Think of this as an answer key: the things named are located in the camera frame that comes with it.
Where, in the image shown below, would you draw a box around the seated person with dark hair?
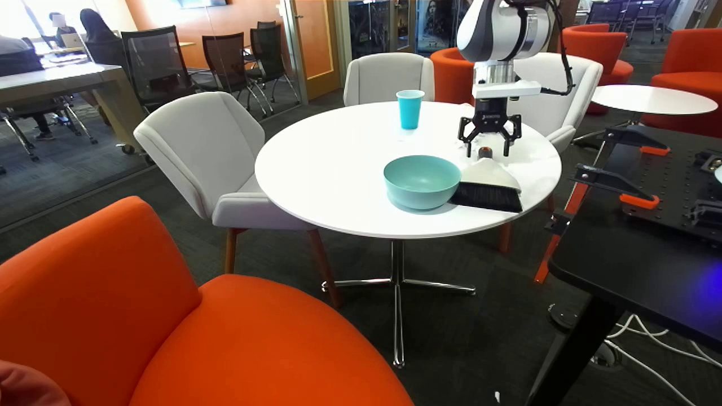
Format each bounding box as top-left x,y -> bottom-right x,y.
45,8 -> 77,49

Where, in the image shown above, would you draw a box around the seated person in dark clothes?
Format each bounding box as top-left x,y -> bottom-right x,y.
77,6 -> 127,66

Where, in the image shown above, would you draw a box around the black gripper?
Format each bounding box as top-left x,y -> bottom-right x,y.
459,96 -> 523,160

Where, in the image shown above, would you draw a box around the grey hand broom black bristles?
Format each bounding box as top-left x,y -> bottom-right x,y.
449,143 -> 527,213

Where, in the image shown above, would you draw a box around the white floor cable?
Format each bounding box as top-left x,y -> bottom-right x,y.
611,311 -> 722,372
601,335 -> 684,406

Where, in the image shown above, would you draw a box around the chrome table pedestal base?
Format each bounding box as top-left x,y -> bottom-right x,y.
321,236 -> 479,369

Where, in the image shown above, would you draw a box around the orange tub chair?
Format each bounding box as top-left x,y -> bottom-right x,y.
562,19 -> 637,86
640,26 -> 722,140
429,44 -> 479,105

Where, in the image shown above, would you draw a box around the white armchair with wooden legs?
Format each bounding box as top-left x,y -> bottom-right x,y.
132,90 -> 345,306
473,49 -> 608,154
341,49 -> 439,107

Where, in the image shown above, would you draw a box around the teal bowl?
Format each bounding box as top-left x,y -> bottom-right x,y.
382,154 -> 464,213

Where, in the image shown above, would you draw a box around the black and orange bar clamp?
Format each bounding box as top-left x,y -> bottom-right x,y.
534,165 -> 663,287
593,122 -> 676,172

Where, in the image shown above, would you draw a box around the orange wooden door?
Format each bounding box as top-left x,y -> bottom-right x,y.
292,0 -> 336,99

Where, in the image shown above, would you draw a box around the black mesh office chair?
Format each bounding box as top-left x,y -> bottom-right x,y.
249,19 -> 302,107
202,28 -> 263,96
120,25 -> 202,114

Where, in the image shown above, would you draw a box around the black metal device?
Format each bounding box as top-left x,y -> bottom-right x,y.
684,148 -> 722,234

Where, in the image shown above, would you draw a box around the teal plastic cup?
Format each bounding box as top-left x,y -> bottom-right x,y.
396,87 -> 428,133

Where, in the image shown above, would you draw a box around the black work desk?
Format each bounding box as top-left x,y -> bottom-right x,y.
527,122 -> 722,406

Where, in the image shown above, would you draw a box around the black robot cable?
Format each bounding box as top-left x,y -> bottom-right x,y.
546,0 -> 578,96

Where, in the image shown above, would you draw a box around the large orange lounge chair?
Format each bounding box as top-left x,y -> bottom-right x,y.
0,194 -> 415,406

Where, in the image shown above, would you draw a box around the light wooden office desk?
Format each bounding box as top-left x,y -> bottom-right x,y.
0,60 -> 149,160

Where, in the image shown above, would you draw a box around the small round white table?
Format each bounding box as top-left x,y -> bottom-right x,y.
591,81 -> 720,120

